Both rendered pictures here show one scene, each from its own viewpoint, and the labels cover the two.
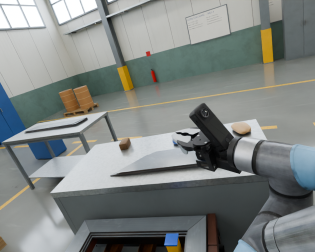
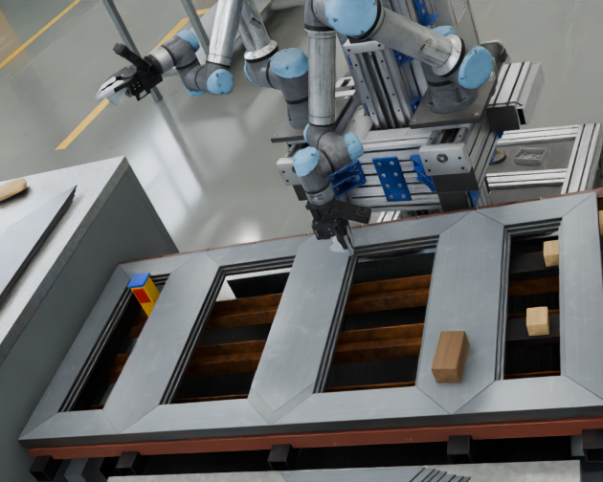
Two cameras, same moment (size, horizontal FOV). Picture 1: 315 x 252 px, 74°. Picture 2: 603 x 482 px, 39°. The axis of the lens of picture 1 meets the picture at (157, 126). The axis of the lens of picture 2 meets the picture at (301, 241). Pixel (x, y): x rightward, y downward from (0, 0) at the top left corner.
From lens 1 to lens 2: 2.35 m
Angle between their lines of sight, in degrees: 71
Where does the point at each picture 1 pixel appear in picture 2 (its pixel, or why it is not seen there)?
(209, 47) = not seen: outside the picture
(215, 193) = (102, 229)
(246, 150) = (162, 52)
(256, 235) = (210, 68)
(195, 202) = (97, 262)
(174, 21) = not seen: outside the picture
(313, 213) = (216, 29)
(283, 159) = (180, 40)
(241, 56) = not seen: outside the picture
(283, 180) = (188, 52)
